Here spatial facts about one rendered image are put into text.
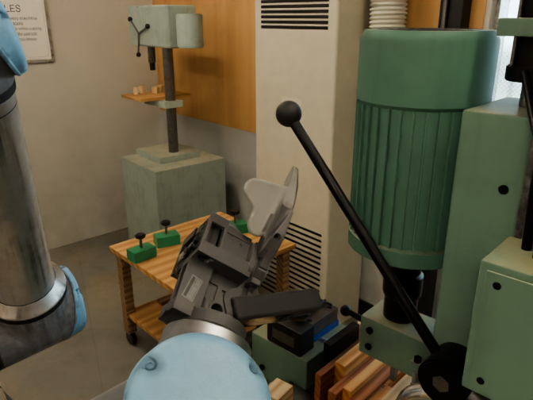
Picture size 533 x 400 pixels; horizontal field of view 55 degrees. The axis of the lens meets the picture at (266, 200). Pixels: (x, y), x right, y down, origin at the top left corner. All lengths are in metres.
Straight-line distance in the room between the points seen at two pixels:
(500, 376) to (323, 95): 1.82
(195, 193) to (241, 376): 2.77
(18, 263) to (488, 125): 0.76
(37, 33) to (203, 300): 3.13
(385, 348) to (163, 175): 2.24
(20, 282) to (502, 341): 0.77
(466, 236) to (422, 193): 0.08
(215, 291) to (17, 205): 0.44
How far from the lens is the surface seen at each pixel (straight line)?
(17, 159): 0.83
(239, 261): 0.53
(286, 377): 0.98
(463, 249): 0.68
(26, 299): 1.04
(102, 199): 3.88
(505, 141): 0.63
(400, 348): 0.84
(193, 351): 0.33
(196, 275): 0.52
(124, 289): 2.50
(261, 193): 0.55
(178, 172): 2.98
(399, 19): 2.23
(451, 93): 0.65
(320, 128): 2.31
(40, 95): 3.59
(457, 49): 0.65
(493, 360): 0.58
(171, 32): 2.88
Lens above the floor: 1.52
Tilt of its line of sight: 20 degrees down
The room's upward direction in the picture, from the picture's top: straight up
